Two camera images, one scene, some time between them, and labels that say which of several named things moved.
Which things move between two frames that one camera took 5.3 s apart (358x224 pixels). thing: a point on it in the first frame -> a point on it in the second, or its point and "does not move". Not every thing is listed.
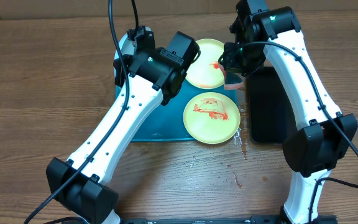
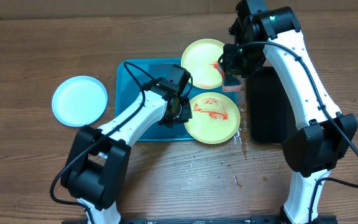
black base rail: (214, 220) does not move
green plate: (205, 72) does not move
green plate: (211, 117) does not move
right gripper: (233, 64) does not move
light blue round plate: (127, 48) -> (79, 101)
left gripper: (118, 66) -> (186, 114)
